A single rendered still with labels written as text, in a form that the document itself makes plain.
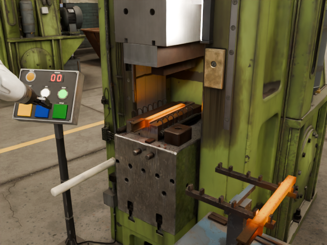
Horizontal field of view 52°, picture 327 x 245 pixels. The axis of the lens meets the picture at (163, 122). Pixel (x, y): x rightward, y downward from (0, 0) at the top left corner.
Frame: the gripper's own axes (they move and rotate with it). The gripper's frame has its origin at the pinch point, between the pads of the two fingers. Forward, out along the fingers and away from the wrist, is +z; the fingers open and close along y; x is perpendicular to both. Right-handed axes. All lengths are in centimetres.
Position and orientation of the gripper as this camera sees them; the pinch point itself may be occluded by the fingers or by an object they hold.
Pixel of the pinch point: (46, 105)
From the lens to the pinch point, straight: 171.5
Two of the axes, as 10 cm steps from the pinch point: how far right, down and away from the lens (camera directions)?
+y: 9.8, 0.6, -1.7
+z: 1.6, 1.7, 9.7
